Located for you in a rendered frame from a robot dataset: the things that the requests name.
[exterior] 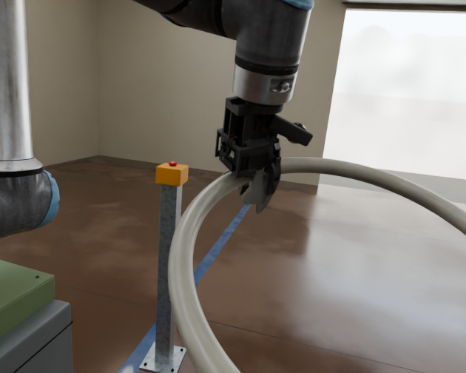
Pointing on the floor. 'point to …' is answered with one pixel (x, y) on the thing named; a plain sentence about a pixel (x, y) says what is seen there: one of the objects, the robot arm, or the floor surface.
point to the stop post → (154, 360)
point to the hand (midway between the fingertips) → (253, 197)
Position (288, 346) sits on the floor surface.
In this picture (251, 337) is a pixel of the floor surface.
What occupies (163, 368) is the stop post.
